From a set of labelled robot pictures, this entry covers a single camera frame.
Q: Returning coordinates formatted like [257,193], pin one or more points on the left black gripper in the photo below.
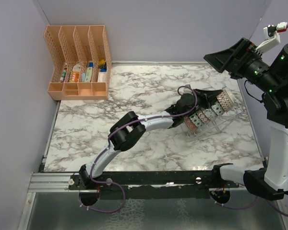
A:
[206,96]

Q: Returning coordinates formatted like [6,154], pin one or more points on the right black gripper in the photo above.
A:
[243,49]

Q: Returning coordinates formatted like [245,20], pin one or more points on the pink patterned bowl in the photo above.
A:
[226,99]

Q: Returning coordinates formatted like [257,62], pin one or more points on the white diamond patterned bowl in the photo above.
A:
[217,107]

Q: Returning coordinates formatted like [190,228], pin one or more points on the grey white patterned bowl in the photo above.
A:
[211,114]

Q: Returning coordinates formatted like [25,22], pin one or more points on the dark blue patterned bowl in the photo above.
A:
[205,119]

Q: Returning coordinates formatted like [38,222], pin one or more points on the light blue patterned bowl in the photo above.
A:
[196,120]

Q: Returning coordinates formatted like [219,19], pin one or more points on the red floral bowl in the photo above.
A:
[191,123]

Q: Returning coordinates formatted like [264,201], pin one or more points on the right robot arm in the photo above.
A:
[270,183]

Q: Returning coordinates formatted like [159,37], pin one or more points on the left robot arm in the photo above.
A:
[124,134]

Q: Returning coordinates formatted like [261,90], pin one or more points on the orange plastic file organizer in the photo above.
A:
[82,62]

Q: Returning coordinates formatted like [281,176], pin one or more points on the white wire dish rack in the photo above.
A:
[217,126]

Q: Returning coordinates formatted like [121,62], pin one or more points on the black mounting base rail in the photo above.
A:
[149,185]

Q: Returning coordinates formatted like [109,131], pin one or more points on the aluminium frame rail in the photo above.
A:
[50,182]

